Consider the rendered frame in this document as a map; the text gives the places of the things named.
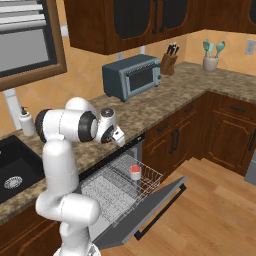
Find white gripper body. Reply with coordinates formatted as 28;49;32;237
110;126;127;148

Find black dishwasher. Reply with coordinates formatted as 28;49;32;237
77;132;146;184

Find red and white cup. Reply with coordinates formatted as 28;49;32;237
129;164;143;182

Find dark wood base cupboard door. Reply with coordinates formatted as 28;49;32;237
204;109;256;176
142;130;176;183
0;205;65;256
173;114;200;168

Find grey dishwasher door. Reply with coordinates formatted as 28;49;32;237
91;175;190;251

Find dark wood drawer front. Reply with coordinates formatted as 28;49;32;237
218;95;256;124
145;115;176;143
175;99;200;124

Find blue-grey toaster oven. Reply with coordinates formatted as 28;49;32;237
101;54;163;103

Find brown knife block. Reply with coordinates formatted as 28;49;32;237
160;53;179;77

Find white soap dispenser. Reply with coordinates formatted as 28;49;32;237
18;106;36;137

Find black sink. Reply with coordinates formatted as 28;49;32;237
0;134;46;205

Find white tap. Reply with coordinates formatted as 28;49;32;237
2;87;24;132

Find white utensil pot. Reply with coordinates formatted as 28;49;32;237
202;55;220;72

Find teal spatula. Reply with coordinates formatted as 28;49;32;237
202;38;215;59

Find brown framed window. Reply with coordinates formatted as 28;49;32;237
0;0;68;92

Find grey appliance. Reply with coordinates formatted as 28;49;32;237
244;139;256;187

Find teal spoon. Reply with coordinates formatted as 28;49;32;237
214;40;227;59

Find white wire dishwasher rack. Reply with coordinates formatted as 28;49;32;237
79;152;164;229

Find black cupboard door handle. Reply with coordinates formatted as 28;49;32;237
174;128;181;153
247;129;256;152
151;0;159;35
169;131;176;155

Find black dishwasher door handle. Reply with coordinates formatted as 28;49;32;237
133;182;188;242

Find dark wood wall cupboard door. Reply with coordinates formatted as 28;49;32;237
63;0;159;56
156;0;205;43

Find dark wood corner wall cupboard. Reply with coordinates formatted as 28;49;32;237
200;0;256;35

